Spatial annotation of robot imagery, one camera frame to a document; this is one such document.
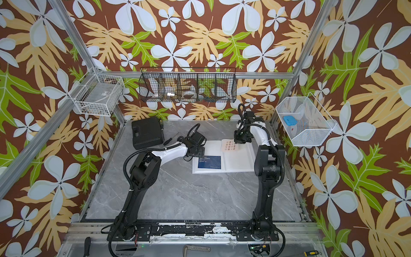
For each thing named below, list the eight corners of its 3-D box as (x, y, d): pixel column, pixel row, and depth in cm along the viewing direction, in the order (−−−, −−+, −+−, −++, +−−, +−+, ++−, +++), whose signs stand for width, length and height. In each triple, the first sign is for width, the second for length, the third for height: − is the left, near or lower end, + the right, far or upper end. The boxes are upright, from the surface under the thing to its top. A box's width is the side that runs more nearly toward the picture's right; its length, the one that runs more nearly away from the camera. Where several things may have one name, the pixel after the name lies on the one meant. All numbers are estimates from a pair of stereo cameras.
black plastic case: (134, 150, 105) (131, 146, 100) (134, 126, 119) (131, 121, 115) (163, 144, 108) (162, 139, 104) (160, 121, 122) (158, 116, 118)
